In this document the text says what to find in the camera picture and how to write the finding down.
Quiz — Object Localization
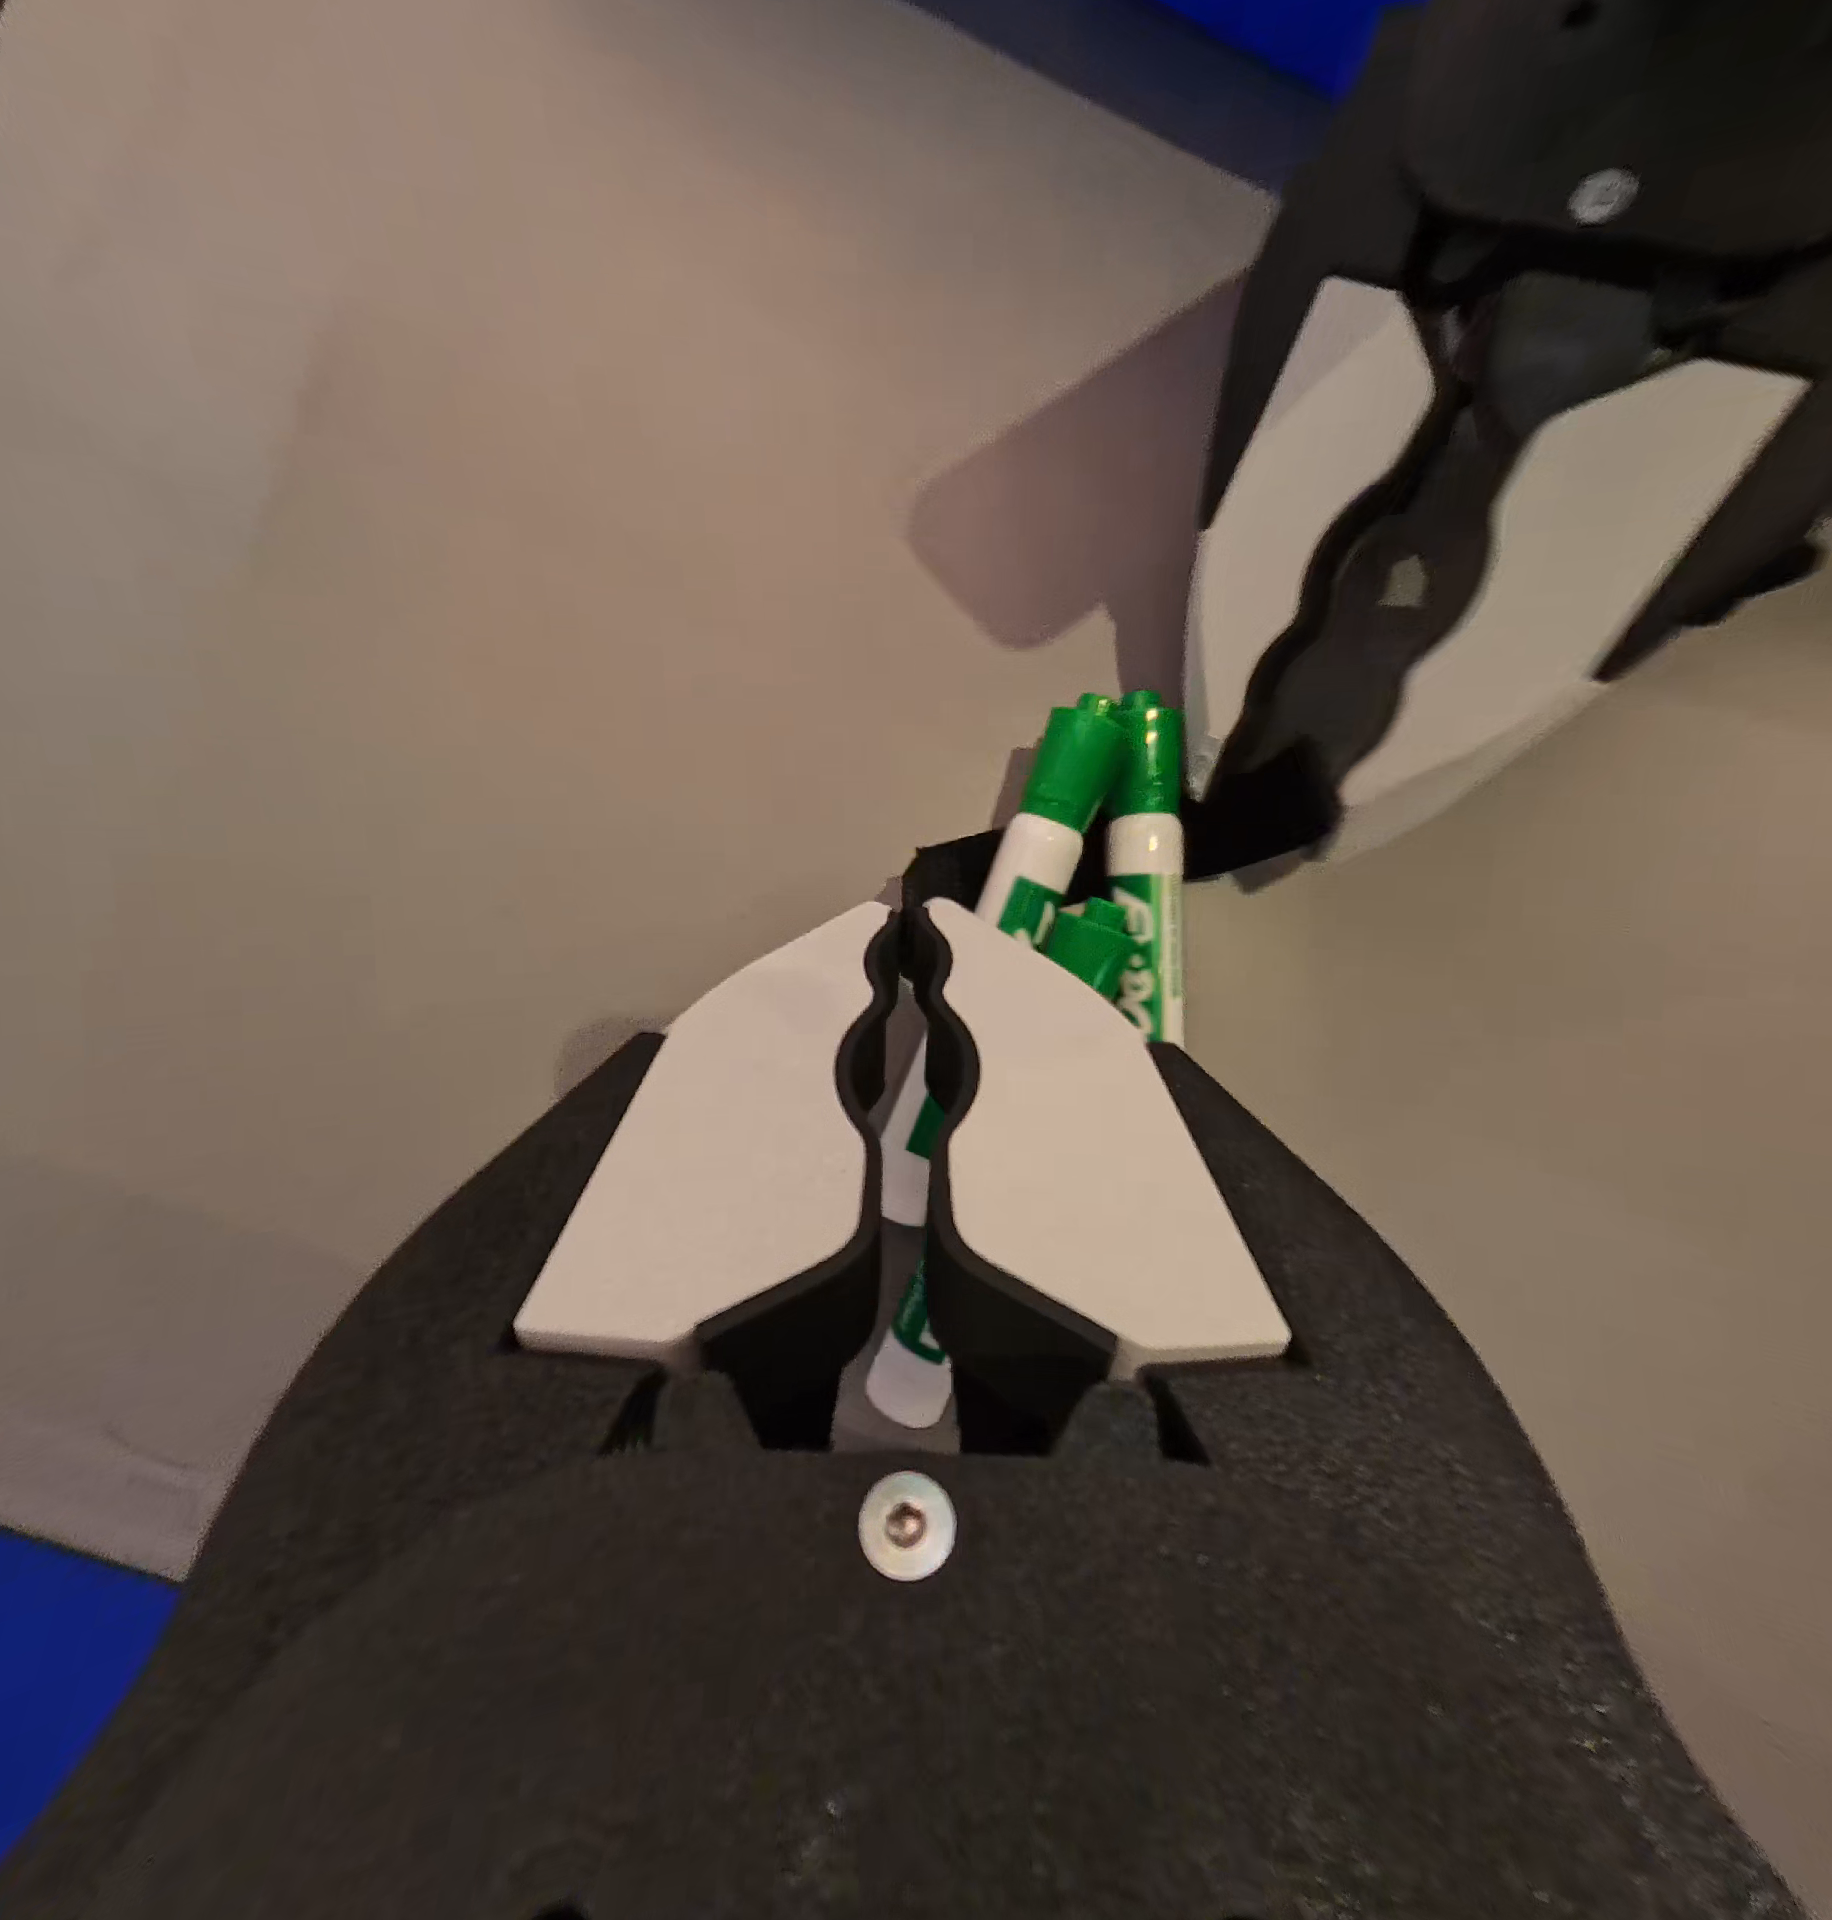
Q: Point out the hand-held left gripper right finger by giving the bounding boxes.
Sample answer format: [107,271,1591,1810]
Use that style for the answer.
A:
[911,900,1296,1456]

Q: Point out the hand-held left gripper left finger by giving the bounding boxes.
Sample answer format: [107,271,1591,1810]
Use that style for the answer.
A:
[511,900,916,1456]

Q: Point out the black hook-and-loop tie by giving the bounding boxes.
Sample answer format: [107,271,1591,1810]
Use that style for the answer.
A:
[909,767,1350,919]

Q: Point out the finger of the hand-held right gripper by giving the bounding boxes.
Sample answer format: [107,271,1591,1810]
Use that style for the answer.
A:
[1308,353,1817,870]
[1183,277,1466,784]

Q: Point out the green dry-erase marker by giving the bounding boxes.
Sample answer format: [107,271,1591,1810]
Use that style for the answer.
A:
[1100,688,1194,1053]
[863,695,1125,1429]
[1044,897,1147,1038]

